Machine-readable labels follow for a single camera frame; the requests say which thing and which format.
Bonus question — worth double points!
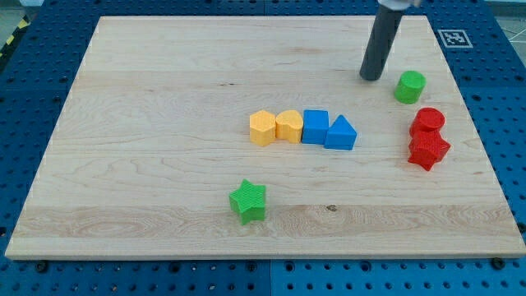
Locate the red star block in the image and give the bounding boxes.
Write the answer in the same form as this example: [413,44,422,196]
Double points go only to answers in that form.
[408,131,450,171]

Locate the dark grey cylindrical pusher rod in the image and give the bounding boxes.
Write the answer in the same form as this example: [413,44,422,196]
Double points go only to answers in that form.
[359,4,404,81]

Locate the yellow heart block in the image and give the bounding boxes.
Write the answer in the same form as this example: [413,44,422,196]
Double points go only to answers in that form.
[275,110,303,144]

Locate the blue square block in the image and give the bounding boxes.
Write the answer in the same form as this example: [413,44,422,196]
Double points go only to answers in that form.
[302,109,329,145]

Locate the yellow hexagon block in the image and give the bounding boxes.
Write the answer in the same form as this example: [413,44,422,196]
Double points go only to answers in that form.
[249,110,276,146]

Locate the green star block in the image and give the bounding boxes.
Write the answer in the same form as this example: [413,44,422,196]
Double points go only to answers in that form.
[228,179,266,225]

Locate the red cylinder block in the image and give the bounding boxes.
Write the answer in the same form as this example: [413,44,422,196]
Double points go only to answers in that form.
[409,107,445,136]

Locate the blue triangle block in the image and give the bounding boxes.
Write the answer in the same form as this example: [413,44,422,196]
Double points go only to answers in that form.
[324,115,358,150]

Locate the green cylinder block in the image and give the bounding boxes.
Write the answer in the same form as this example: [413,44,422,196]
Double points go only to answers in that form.
[394,71,427,104]

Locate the light wooden board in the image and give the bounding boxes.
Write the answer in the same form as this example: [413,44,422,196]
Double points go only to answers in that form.
[5,16,525,260]

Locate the white fiducial marker tag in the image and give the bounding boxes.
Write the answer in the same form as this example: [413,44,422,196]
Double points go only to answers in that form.
[438,29,473,49]

